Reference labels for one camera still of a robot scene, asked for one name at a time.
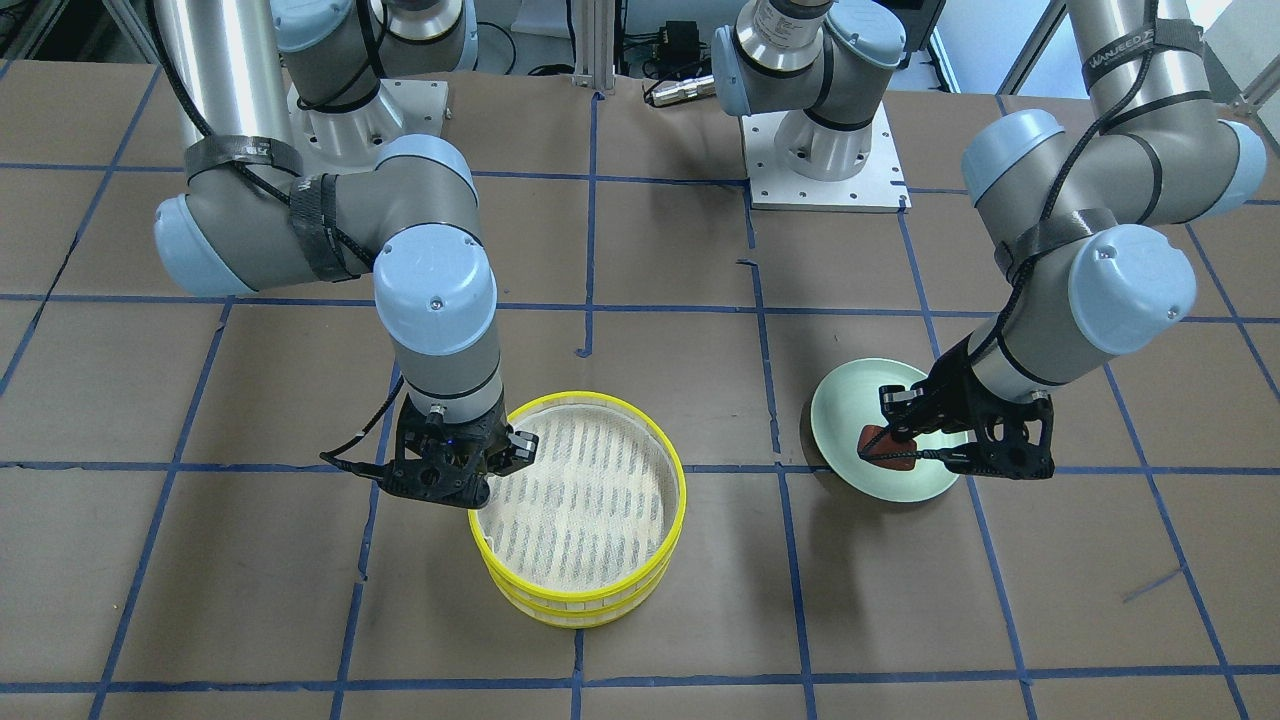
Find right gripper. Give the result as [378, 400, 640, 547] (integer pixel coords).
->
[383, 398, 540, 509]

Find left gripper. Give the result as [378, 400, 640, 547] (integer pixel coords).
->
[878, 340, 1055, 479]

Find brown bun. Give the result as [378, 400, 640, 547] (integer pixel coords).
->
[858, 424, 918, 471]

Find yellow steamer layer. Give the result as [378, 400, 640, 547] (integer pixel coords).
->
[468, 391, 687, 602]
[488, 560, 669, 629]

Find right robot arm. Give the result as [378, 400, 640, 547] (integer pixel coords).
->
[145, 1, 538, 509]

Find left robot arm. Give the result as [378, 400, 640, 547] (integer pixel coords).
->
[852, 1, 1267, 479]

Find light green plate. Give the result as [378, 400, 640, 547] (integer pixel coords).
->
[810, 357, 960, 503]

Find silver cylinder connector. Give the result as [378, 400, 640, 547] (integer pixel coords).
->
[643, 76, 716, 108]

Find black power adapter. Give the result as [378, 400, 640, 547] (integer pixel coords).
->
[654, 20, 701, 61]

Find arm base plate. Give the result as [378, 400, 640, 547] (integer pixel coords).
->
[287, 79, 451, 173]
[740, 106, 911, 213]

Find aluminium frame post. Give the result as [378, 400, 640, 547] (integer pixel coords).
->
[570, 1, 622, 97]

